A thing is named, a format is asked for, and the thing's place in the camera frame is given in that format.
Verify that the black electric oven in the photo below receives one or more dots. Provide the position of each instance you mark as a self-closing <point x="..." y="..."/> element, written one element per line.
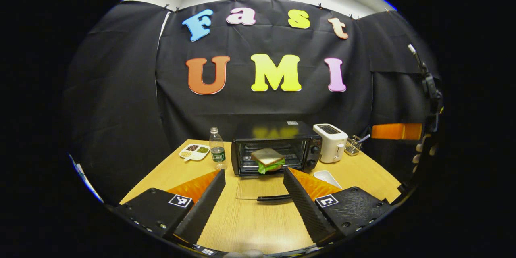
<point x="278" y="131"/>

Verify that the sandwich with lettuce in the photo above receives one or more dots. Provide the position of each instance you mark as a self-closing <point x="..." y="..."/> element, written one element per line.
<point x="267" y="156"/>

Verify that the white divided plate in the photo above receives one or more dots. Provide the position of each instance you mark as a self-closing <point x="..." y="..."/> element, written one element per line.
<point x="194" y="152"/>

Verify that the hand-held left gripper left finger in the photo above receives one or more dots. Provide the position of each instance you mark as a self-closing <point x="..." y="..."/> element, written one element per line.
<point x="201" y="209"/>

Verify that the black backdrop cloth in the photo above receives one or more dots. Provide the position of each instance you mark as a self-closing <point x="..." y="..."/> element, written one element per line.
<point x="266" y="105"/>

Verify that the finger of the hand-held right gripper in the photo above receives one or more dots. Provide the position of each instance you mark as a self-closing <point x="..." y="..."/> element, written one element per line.
<point x="395" y="131"/>

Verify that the white toaster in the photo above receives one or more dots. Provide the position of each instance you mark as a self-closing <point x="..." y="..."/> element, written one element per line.
<point x="330" y="145"/>

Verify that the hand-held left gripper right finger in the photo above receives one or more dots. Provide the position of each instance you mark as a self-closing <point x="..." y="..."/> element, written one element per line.
<point x="307" y="209"/>

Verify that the clear plastic water bottle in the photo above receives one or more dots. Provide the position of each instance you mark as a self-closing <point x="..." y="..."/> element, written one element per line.
<point x="217" y="153"/>

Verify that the white rectangular tray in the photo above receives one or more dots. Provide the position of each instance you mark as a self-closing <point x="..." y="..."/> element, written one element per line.
<point x="327" y="178"/>

